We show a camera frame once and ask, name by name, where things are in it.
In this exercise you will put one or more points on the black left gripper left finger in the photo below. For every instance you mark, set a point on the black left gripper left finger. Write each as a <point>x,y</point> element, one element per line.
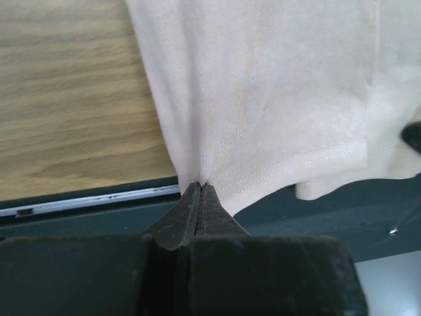
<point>98,275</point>

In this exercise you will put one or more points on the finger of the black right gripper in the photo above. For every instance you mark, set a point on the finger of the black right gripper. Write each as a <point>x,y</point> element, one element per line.
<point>411,135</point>

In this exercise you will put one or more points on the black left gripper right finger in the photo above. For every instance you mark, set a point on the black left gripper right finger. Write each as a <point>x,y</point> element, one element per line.
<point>234,273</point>

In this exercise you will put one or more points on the beige t shirt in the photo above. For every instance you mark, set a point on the beige t shirt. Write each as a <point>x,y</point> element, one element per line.
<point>254,96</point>

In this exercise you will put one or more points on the aluminium frame rail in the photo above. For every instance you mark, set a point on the aluminium frame rail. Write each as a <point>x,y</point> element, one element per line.
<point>75,203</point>

